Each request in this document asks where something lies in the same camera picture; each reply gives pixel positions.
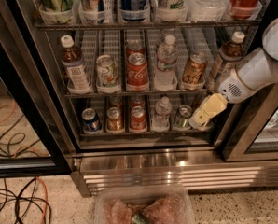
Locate orange soda can shelf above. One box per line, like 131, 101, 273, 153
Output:
182, 52, 207, 84

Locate top wire shelf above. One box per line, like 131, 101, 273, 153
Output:
35, 20, 261, 31

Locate red cola can behind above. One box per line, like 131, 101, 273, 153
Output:
126, 40, 145, 57

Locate orange can bottom shelf front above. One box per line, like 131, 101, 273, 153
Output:
196, 119, 214, 132

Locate stainless steel fridge base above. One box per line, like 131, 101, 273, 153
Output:
71, 148, 278, 197

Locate red can bottom shelf behind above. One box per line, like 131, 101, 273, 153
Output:
130, 95, 146, 107

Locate red cola can top shelf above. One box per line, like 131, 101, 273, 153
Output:
229, 0, 259, 20

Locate left glass fridge door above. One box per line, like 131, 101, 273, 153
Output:
0, 0, 74, 177

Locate gold can bottom shelf front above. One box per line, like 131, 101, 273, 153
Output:
106, 107, 124, 131

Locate right brown tea bottle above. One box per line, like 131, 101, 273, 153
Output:
207, 31, 245, 89

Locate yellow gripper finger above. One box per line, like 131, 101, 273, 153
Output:
189, 93, 228, 129

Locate white green soda can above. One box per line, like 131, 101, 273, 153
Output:
96, 54, 118, 88

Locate brown tea bottle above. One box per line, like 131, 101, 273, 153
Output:
207, 31, 245, 89
61, 35, 90, 91

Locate clear water bottle shelf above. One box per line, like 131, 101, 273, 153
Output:
155, 35, 178, 87

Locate gold can shelf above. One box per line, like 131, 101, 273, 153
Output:
108, 96, 123, 109
106, 107, 124, 131

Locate gold can bottom shelf behind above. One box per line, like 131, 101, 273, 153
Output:
108, 96, 123, 109

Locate middle wire shelf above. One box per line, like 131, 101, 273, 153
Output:
64, 89, 211, 99

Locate clear plastic food container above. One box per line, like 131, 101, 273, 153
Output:
94, 185, 195, 224

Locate right glass fridge door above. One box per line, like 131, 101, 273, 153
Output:
222, 83, 278, 162

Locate green silver can bottom shelf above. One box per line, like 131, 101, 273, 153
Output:
174, 105, 192, 129

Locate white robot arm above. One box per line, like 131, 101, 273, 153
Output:
188, 18, 278, 129

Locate glass fridge door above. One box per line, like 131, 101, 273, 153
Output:
222, 83, 278, 162
0, 0, 74, 177

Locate left brown tea bottle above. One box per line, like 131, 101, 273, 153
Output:
61, 35, 90, 91

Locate wire shelf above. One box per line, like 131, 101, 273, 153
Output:
64, 89, 211, 99
35, 20, 261, 31

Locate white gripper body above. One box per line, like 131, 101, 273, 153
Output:
215, 68, 256, 104

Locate red cola can front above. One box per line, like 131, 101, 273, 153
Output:
127, 52, 147, 86

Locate red can bottom shelf front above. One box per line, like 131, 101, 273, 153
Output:
130, 105, 146, 131

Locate blue can bottom shelf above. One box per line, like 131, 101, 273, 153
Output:
81, 108, 102, 133

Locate small water bottle bottom shelf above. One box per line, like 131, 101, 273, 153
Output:
152, 96, 172, 131

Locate large water bottle top shelf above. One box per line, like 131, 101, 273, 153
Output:
190, 0, 225, 21

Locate orange can bottom shelf behind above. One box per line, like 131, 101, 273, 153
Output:
191, 93, 208, 111

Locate black and orange floor cables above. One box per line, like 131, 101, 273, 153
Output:
0, 176, 52, 224

